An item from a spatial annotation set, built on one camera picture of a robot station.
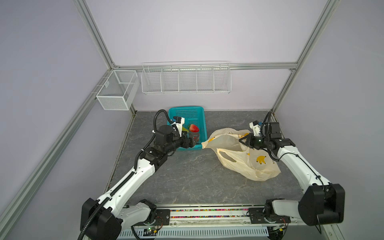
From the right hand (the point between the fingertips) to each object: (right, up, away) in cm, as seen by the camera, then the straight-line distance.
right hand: (240, 141), depth 82 cm
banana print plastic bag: (+9, -13, 0) cm, 16 cm away
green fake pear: (-33, +6, +23) cm, 41 cm away
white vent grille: (+4, -43, -12) cm, 45 cm away
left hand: (-25, +3, -9) cm, 27 cm away
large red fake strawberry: (-27, +6, +23) cm, 36 cm away
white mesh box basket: (-78, +32, +20) cm, 87 cm away
